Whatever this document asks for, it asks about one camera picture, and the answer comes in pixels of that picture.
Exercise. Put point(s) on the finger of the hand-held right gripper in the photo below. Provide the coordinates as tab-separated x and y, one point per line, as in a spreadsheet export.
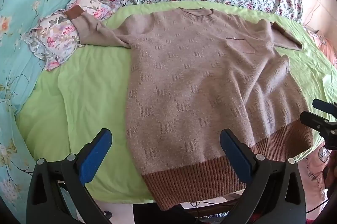
325	107
314	120

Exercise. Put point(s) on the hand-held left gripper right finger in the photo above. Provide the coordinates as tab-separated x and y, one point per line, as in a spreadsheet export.
235	158

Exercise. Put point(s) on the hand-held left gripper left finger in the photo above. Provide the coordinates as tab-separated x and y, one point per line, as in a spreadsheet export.
96	158

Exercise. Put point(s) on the beige knitted sweater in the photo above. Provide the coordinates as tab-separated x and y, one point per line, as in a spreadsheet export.
197	82

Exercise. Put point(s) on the person's pink pyjama leg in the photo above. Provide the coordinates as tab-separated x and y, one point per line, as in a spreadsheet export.
313	174

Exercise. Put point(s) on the green bed sheet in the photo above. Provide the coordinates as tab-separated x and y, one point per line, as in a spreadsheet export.
87	97

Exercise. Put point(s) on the pink cloth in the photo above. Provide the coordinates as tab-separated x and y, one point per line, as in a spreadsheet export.
326	45

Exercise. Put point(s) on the pastel floral ruffled pillow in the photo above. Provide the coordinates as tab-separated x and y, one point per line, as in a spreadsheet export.
58	37

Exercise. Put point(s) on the turquoise floral blanket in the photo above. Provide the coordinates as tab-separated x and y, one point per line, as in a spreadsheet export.
26	3

